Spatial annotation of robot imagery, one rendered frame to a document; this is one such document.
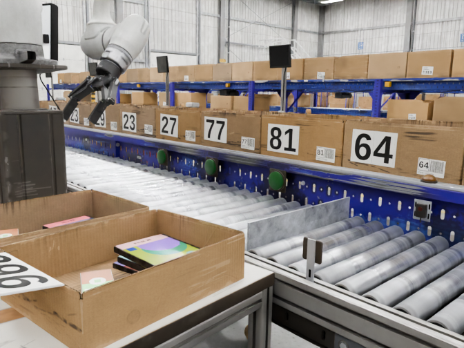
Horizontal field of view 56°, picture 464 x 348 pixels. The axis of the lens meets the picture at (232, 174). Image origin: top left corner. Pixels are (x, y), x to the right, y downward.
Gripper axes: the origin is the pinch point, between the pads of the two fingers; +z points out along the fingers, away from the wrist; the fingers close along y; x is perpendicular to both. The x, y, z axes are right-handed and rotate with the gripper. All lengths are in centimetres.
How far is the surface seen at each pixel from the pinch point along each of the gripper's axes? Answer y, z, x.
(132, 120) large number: -74, -50, 79
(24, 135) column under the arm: -0.3, 14.9, -10.8
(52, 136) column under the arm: 0.4, 10.3, -4.1
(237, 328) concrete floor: 13, 30, 129
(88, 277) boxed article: 53, 43, -15
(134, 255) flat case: 52, 35, -5
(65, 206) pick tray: 11.2, 26.7, 4.6
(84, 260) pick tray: 41, 39, -6
